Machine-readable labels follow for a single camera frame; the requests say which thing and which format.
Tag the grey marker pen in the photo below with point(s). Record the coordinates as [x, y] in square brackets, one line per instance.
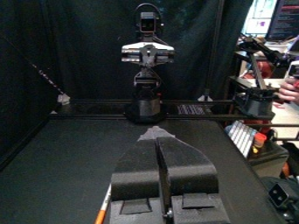
[102, 210]

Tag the person's hand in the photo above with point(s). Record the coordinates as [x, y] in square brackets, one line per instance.
[289, 92]

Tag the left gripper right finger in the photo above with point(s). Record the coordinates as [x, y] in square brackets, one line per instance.
[192, 175]

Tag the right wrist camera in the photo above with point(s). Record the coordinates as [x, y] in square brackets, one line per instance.
[147, 22]

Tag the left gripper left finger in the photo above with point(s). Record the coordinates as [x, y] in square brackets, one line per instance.
[137, 175]

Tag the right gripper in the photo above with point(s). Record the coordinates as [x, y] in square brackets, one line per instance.
[130, 52]

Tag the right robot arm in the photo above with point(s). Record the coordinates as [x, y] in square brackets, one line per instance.
[145, 99]

